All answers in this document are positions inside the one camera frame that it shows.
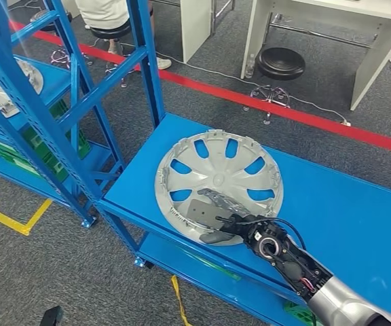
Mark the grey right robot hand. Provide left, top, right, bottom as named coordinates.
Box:
left=197, top=187, right=251, bottom=247

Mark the silver hubcap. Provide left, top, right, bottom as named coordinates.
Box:
left=0, top=58, right=44, bottom=127
left=154, top=129, right=284, bottom=248

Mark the blue metal workbench rack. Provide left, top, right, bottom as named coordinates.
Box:
left=0, top=0, right=391, bottom=326

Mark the blue metal shelf rack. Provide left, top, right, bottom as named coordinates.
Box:
left=0, top=0, right=126, bottom=230

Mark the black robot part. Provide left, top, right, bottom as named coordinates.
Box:
left=39, top=305, right=65, bottom=326

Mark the yellow floor tape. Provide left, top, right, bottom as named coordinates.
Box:
left=0, top=171, right=53, bottom=238
left=170, top=274, right=193, bottom=326

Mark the clear plastic bottle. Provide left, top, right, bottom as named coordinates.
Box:
left=244, top=53, right=256, bottom=80

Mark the red floor tape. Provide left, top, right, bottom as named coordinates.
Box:
left=9, top=20, right=391, bottom=158

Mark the black round stool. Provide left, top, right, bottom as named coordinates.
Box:
left=89, top=20, right=136, bottom=89
left=29, top=9, right=93, bottom=69
left=242, top=46, right=306, bottom=126

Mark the white desk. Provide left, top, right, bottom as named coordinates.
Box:
left=61, top=0, right=236, bottom=65
left=240, top=0, right=391, bottom=111

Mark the person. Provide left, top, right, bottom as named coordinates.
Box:
left=75, top=0, right=173, bottom=71

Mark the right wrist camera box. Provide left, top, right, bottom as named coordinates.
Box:
left=185, top=197, right=232, bottom=232

